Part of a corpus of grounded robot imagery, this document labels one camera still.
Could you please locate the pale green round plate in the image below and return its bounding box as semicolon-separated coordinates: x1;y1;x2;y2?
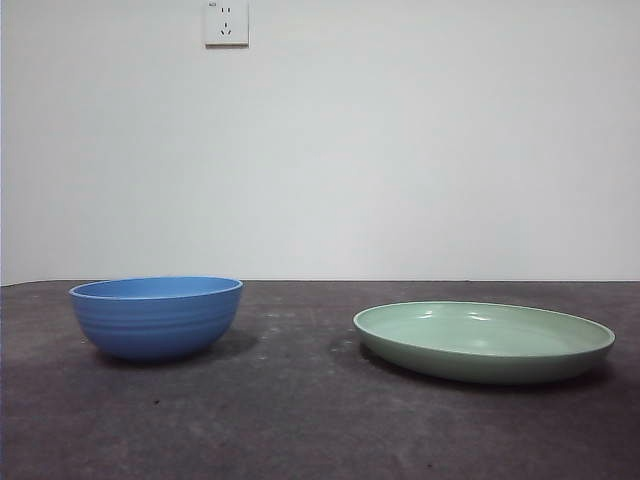
352;299;617;386

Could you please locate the white wall socket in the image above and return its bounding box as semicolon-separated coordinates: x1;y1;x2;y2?
203;0;250;50

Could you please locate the blue ribbed bowl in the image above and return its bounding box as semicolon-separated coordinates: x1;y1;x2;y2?
68;275;245;365

